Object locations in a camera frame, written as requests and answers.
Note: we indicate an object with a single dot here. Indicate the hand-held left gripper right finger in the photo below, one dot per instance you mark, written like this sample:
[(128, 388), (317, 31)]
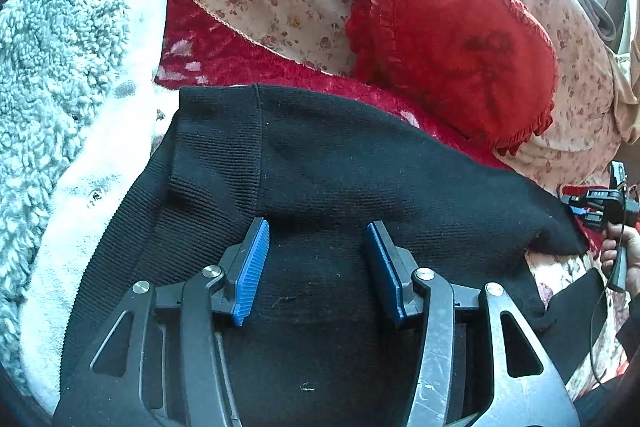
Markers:
[(384, 268)]

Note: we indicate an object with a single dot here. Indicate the beige folded cloth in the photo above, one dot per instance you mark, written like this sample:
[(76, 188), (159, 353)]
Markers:
[(597, 7)]

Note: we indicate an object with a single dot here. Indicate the white fleece jacket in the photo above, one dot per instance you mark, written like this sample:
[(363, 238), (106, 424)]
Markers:
[(65, 72)]

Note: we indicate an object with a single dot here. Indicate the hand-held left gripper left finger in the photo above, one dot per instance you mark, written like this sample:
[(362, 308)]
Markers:
[(252, 261)]

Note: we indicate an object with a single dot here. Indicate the red plush blanket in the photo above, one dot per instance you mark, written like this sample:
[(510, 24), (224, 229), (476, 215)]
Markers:
[(250, 57)]

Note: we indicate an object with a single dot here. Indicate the red ruffled pillow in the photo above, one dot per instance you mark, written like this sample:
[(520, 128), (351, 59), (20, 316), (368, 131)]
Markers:
[(450, 42)]

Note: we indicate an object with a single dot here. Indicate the person's right hand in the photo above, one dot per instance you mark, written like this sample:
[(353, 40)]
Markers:
[(627, 257)]

